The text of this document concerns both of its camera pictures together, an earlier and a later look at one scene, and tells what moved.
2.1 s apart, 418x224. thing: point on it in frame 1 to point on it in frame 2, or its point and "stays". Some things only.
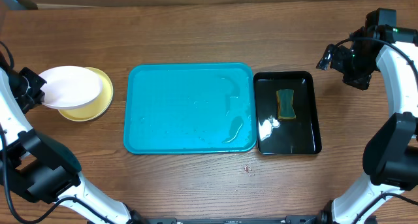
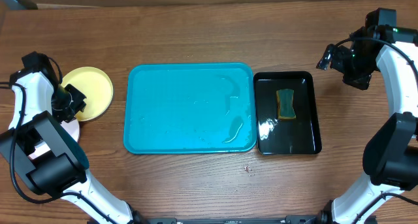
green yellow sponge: (285, 106) stays
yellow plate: (95, 109) stays
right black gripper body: (358, 68) stays
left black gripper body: (29, 87) to (70, 101)
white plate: (70, 87) to (72, 127)
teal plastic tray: (195, 108) stays
